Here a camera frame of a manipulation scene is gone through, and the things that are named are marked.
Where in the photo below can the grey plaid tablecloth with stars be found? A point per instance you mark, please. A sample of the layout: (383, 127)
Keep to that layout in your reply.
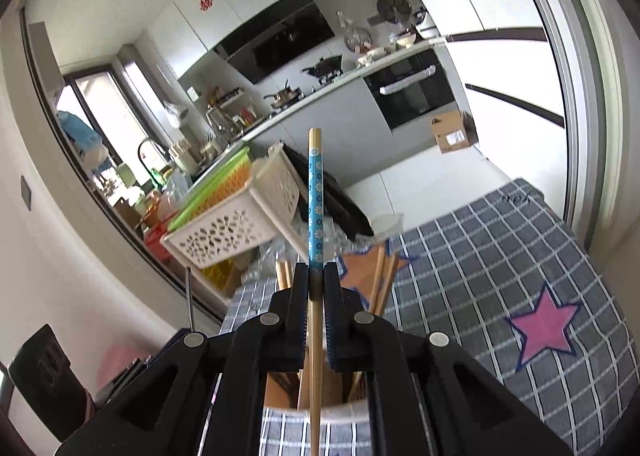
(475, 261)

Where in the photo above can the frying pan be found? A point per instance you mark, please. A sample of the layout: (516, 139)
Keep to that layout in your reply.
(285, 96)

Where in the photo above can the black wok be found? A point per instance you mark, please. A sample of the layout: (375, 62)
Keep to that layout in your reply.
(325, 66)

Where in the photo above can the black built-in oven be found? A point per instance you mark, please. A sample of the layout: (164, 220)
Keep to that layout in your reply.
(410, 90)

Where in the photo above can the grey wall switch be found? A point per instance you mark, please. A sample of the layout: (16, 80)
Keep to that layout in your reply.
(26, 193)

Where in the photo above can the grey kitchen counter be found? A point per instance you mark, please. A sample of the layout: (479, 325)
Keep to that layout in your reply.
(340, 120)

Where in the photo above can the black range hood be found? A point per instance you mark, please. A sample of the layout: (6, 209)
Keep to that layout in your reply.
(280, 40)

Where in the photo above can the small cardboard box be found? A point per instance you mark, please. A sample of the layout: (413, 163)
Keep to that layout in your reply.
(452, 133)

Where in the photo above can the wooden chopstick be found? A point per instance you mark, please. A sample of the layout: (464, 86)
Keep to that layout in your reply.
(289, 276)
(280, 277)
(388, 281)
(376, 276)

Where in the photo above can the white sliding door frame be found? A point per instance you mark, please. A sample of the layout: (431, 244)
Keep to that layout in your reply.
(585, 85)

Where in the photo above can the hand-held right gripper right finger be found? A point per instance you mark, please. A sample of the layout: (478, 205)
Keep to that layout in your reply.
(329, 321)

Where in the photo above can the metal chopstick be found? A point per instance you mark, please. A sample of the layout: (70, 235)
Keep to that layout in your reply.
(190, 296)

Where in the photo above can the black tray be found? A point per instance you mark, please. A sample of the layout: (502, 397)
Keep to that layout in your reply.
(340, 206)

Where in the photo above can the curved kitchen faucet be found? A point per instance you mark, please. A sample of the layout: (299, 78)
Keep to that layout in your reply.
(150, 148)

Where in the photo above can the round dark pan lid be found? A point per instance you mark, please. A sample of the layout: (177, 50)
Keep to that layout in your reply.
(394, 8)

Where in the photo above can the white utensil holder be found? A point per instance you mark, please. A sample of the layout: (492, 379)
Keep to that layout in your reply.
(345, 411)

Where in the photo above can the clear plastic bag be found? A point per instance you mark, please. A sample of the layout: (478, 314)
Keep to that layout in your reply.
(280, 248)

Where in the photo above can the white lattice plastic basket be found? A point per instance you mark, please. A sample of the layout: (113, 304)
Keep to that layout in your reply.
(225, 231)

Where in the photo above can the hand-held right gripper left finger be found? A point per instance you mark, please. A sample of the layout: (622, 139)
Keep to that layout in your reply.
(300, 321)

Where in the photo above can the yellow packet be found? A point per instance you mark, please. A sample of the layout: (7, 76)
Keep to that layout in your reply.
(220, 278)

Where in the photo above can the blue flower pattern chopstick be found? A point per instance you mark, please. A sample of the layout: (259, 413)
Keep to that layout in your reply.
(315, 206)

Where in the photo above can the green plastic board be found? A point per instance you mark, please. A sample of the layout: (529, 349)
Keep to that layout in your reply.
(215, 183)

